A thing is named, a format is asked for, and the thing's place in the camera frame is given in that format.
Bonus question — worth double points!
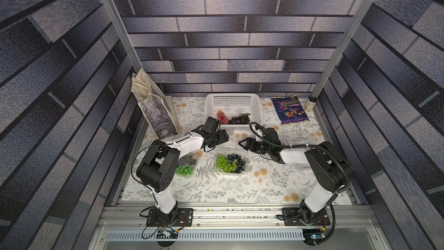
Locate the dark red grape bunch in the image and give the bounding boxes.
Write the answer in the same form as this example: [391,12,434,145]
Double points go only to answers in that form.
[228,113,250,125]

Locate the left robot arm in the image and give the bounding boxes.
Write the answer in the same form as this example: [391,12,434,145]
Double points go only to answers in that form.
[135,129,229,215]

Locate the green grape bunch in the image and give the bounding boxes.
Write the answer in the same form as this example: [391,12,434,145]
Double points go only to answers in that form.
[216,155,230,173]
[175,166,195,178]

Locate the dark blue grape bunch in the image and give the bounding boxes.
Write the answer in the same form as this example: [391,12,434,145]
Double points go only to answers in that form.
[227,154,245,174]

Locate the purple candy bag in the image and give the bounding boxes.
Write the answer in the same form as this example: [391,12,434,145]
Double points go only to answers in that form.
[271,95,309,126]

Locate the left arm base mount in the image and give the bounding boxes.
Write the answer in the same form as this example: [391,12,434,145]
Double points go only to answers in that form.
[146,208,194,228]

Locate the white plastic basket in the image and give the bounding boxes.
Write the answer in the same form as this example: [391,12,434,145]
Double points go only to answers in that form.
[204,93,263,124]

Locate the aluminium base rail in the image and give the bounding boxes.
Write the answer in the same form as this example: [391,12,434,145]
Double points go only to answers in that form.
[88,203,391,250]

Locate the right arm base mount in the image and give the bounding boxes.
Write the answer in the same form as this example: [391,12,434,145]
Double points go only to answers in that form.
[276,207,331,227]

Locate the aluminium frame post right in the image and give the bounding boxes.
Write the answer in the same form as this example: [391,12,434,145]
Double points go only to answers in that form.
[310,0,374,98]

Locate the beige tote bag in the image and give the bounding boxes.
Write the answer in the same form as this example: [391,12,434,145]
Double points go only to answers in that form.
[131,69,182,139]

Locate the pink grape bunch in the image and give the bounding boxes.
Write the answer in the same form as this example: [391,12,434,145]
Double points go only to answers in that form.
[217,111,229,125]

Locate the aluminium frame post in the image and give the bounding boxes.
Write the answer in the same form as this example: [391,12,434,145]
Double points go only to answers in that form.
[101,0,142,73]
[310,0,374,98]

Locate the small black grape bunch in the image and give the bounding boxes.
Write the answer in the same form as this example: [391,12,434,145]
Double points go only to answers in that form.
[178,156,197,167]

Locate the black corrugated cable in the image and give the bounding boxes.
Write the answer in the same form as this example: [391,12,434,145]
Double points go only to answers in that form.
[249,121,351,195]

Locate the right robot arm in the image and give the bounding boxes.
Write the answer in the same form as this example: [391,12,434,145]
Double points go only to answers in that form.
[239,138,355,226]

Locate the aluminium frame post left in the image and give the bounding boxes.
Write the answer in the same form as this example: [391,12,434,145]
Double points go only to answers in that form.
[101,0,142,73]

